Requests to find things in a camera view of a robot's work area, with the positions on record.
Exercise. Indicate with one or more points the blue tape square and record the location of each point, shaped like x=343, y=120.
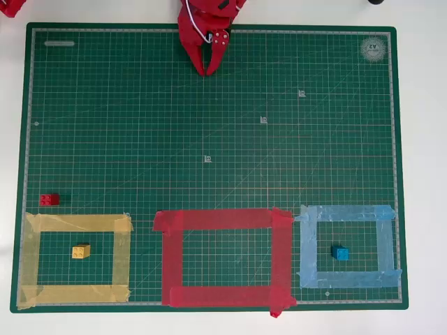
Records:
x=309, y=244

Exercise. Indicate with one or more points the small black round object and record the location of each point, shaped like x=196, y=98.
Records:
x=376, y=1

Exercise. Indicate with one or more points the red tape square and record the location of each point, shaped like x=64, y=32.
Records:
x=173, y=258

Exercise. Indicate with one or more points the idle red robot arm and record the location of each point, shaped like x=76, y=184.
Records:
x=10, y=7

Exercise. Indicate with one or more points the blue lego brick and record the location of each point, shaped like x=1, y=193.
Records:
x=340, y=253

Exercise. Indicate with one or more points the yellow lego brick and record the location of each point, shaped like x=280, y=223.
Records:
x=81, y=252

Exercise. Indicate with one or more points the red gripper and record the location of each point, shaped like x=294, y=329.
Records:
x=191, y=38

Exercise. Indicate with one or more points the yellow tape square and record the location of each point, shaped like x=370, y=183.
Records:
x=77, y=222

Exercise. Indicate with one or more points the green cutting mat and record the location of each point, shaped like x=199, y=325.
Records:
x=244, y=139

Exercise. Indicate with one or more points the red lego brick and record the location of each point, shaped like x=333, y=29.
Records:
x=49, y=200

